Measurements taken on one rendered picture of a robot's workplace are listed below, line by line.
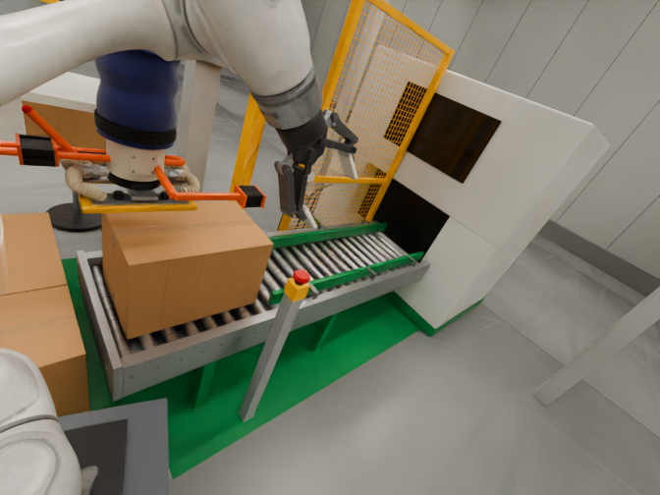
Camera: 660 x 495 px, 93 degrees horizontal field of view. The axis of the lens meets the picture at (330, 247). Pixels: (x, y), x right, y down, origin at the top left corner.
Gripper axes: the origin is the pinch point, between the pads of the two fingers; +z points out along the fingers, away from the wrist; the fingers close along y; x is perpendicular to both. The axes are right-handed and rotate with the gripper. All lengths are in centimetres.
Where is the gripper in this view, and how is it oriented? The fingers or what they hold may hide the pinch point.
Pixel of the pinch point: (330, 196)
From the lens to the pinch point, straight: 63.3
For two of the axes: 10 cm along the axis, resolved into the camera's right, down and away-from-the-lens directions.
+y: -6.1, 7.6, -2.5
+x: 7.5, 4.4, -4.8
